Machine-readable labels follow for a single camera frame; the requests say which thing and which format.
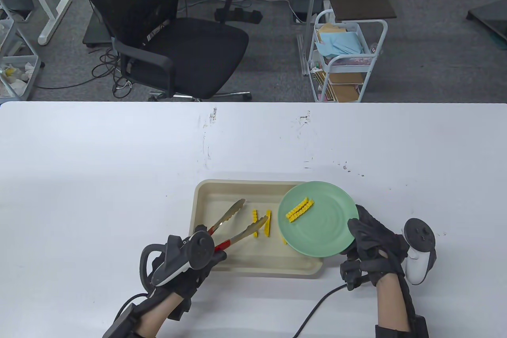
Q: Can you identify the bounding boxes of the black right glove sensor module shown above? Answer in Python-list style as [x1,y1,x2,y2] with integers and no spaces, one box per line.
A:
[341,261,363,291]

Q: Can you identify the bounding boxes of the black floor platform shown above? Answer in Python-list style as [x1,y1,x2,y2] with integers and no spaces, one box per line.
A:
[467,0,507,51]

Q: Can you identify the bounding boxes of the person's right forearm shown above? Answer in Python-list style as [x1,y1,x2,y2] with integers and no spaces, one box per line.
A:
[374,275,412,338]

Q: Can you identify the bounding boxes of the tangled black floor cables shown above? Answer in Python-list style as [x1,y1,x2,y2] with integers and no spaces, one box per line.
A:
[91,47,133,99]

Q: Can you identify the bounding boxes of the green plate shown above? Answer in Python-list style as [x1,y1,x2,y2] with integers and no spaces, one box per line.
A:
[278,181,360,256]

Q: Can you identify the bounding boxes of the white desk leg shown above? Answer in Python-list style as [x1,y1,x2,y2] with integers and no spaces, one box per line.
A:
[30,0,72,46]

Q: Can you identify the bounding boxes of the person's left forearm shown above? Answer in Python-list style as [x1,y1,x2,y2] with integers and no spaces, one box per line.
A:
[137,292,175,338]

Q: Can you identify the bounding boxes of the white storage bin cart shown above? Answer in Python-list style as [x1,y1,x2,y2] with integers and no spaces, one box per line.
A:
[0,0,42,101]

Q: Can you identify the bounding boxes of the black mesh office chair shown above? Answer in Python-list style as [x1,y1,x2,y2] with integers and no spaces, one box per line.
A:
[63,0,252,101]

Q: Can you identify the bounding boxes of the brown cardboard pieces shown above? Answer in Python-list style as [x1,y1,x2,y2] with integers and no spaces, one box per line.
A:
[327,73,365,101]

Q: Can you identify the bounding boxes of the cream baking tray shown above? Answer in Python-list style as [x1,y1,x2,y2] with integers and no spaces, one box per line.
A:
[192,180,323,278]

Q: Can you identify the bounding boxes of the black glove cable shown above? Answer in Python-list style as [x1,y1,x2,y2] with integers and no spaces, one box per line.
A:
[293,285,347,338]

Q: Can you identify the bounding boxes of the black right wrist sensor box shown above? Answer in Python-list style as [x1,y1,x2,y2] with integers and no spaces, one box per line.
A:
[412,314,429,338]

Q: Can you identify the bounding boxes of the blue paper sheets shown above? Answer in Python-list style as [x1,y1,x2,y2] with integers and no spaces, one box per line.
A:
[317,31,365,57]

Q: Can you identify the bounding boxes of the red-handled metal tongs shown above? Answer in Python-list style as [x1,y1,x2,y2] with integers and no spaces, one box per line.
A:
[206,199,269,253]

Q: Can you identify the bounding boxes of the person's left hand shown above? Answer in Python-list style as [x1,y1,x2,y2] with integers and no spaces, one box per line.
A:
[151,225,227,299]

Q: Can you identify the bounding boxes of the black glove sensor module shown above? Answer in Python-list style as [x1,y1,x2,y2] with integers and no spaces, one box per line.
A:
[168,298,193,321]
[341,261,363,291]

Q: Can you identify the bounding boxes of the black white left hand controller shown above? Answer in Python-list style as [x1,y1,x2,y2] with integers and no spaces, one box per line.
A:
[139,231,215,287]

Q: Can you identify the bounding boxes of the black left glove sensor module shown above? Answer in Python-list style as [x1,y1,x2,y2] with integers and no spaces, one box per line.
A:
[168,298,193,321]

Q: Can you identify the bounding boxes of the black left wrist sensor box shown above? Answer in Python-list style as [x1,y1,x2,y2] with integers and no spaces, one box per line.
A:
[103,304,137,338]

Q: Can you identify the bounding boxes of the black white hand controller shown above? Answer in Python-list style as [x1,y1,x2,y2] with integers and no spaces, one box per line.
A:
[139,231,215,287]
[403,218,437,285]

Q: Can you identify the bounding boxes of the black wrist sensor box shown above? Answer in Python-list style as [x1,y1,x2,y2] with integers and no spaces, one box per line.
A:
[103,304,137,338]
[412,314,429,338]

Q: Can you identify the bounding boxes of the person's right hand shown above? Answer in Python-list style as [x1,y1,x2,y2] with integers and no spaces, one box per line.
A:
[341,205,408,288]

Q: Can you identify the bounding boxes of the white rolling cart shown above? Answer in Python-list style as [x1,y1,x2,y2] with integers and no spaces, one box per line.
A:
[308,9,389,103]

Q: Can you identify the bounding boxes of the black floor stand base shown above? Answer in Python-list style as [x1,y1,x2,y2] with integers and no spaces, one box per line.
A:
[82,17,113,49]

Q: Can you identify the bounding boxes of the black white right hand controller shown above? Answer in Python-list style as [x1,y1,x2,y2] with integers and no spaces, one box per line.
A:
[403,218,437,285]

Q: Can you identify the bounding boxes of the black power strip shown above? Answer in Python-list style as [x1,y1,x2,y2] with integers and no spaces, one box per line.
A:
[215,7,263,25]

